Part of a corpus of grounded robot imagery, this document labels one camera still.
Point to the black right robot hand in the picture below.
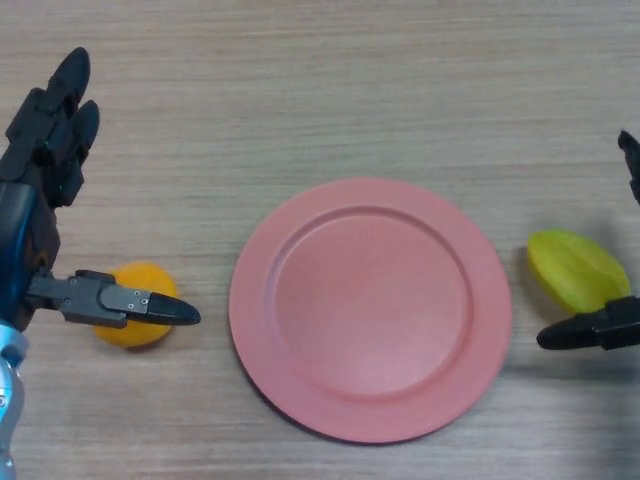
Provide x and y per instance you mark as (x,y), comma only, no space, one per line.
(620,325)

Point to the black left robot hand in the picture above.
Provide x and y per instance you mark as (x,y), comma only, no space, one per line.
(30,165)

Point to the yellow starfruit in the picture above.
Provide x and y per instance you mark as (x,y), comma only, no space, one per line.
(575,267)

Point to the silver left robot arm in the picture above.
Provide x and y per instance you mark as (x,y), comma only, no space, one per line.
(9,400)

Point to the pink round plate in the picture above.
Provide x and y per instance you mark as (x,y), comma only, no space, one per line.
(370,310)

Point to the orange pear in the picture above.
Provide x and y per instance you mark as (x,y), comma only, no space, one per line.
(145,275)

